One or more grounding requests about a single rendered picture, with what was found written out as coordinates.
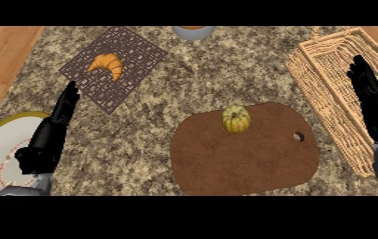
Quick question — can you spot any brown wooden cutting board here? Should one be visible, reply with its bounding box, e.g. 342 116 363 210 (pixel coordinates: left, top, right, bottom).
170 103 322 197

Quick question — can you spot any tan wicker basket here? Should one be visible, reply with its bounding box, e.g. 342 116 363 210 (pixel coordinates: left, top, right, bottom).
285 26 378 178

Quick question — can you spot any purple woven placemat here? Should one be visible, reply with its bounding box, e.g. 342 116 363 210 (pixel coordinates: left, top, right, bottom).
57 26 170 115

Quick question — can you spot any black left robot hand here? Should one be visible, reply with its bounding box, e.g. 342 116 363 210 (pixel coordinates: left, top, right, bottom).
13 80 81 176

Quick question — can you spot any orange croissant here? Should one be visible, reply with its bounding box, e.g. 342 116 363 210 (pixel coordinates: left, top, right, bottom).
87 53 125 82

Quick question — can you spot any grey bowl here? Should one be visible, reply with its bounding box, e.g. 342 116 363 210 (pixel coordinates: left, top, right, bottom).
170 26 217 42

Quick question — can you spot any yellow-green squash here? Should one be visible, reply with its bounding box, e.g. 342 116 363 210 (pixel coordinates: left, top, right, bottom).
220 105 252 135

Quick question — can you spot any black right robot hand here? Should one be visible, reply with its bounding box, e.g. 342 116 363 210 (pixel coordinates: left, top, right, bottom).
345 54 378 144

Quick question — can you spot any white plate with yellow rim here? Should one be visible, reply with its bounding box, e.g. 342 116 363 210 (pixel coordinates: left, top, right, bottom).
0 111 51 188

